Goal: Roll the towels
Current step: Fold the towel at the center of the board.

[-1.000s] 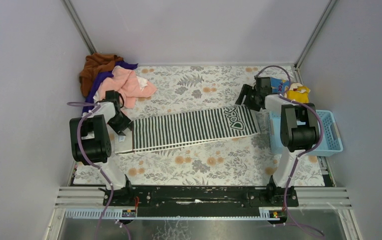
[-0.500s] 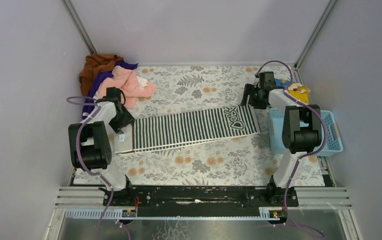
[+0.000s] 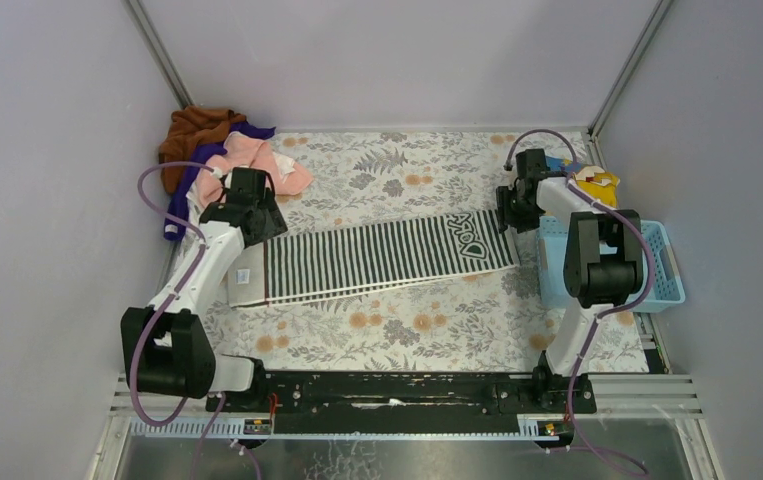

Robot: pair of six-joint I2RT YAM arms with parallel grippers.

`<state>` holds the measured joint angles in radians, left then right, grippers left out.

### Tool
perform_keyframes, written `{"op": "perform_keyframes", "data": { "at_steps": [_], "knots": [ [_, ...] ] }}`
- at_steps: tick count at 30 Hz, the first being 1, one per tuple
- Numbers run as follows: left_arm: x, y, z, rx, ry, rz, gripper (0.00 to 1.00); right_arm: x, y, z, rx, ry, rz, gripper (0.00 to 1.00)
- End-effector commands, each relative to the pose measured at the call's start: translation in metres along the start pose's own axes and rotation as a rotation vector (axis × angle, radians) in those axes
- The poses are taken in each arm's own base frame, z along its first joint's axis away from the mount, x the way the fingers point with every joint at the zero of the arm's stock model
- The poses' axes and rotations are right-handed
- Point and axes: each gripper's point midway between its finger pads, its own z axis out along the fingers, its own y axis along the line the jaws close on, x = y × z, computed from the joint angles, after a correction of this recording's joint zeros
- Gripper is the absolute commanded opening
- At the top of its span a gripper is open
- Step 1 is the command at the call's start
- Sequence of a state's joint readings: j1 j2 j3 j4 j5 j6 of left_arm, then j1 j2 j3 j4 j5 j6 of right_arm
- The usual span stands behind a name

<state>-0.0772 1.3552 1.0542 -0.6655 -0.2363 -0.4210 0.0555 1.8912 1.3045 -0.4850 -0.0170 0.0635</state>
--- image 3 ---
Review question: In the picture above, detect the green white striped towel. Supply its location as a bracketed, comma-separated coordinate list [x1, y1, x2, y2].
[226, 210, 518, 308]

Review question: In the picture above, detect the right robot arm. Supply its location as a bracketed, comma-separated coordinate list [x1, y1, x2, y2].
[496, 149, 654, 405]

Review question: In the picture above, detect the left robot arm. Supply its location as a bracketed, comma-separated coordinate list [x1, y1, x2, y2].
[120, 167, 286, 399]

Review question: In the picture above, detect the pink towel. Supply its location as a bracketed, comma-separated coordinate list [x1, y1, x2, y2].
[205, 132, 314, 196]

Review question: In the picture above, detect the purple towel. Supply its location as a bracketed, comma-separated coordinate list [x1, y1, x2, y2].
[163, 121, 276, 242]

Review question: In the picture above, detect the blue yellow cartoon towel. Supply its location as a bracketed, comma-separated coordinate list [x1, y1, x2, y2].
[546, 156, 620, 208]

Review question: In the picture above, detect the brown towel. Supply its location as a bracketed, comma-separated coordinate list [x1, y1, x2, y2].
[157, 106, 247, 164]

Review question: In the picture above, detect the floral table cloth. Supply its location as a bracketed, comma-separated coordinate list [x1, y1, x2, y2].
[175, 130, 651, 374]

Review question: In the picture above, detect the light blue plastic basket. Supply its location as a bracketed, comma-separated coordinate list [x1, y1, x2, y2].
[535, 216, 686, 314]

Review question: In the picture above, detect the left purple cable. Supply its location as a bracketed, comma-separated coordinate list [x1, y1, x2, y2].
[127, 161, 230, 480]

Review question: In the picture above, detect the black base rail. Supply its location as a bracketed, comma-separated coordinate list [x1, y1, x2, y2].
[223, 370, 597, 435]

